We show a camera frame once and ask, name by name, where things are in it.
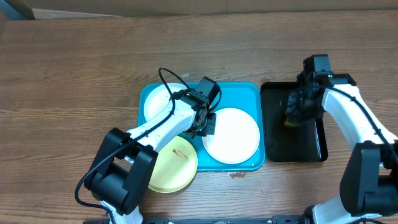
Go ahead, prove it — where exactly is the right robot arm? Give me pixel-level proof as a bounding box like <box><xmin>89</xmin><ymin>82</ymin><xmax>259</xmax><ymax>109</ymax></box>
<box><xmin>282</xmin><ymin>54</ymin><xmax>397</xmax><ymax>223</ymax></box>

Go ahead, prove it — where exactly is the yellow plate with stain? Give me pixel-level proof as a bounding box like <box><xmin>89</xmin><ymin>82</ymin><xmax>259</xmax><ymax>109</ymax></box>
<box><xmin>149</xmin><ymin>136</ymin><xmax>198</xmax><ymax>194</ymax></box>

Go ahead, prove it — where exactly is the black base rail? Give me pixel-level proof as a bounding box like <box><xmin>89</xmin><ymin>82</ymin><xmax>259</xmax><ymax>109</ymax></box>
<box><xmin>83</xmin><ymin>214</ymin><xmax>360</xmax><ymax>224</ymax></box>

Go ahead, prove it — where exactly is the black rectangular water tray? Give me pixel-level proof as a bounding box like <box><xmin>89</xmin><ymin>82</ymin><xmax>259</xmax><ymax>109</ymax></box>
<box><xmin>261</xmin><ymin>82</ymin><xmax>328</xmax><ymax>162</ymax></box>

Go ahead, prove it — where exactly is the white plate upper left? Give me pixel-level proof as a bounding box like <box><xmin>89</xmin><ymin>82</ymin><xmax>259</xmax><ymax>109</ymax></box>
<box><xmin>143</xmin><ymin>84</ymin><xmax>170</xmax><ymax>121</ymax></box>

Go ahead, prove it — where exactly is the teal plastic tray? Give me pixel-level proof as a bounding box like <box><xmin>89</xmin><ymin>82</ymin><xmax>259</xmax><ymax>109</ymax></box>
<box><xmin>137</xmin><ymin>82</ymin><xmax>266</xmax><ymax>172</ymax></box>

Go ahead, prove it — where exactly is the white plate with red stain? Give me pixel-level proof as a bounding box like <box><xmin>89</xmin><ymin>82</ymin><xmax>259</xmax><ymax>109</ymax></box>
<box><xmin>202</xmin><ymin>108</ymin><xmax>260</xmax><ymax>164</ymax></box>

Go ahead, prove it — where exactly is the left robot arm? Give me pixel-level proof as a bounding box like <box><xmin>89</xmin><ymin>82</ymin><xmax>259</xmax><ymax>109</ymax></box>
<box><xmin>77</xmin><ymin>87</ymin><xmax>222</xmax><ymax>223</ymax></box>

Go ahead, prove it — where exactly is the yellow green sponge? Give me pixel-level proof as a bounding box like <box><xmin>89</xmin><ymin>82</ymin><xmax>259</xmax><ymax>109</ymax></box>
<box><xmin>284</xmin><ymin>118</ymin><xmax>302</xmax><ymax>127</ymax></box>

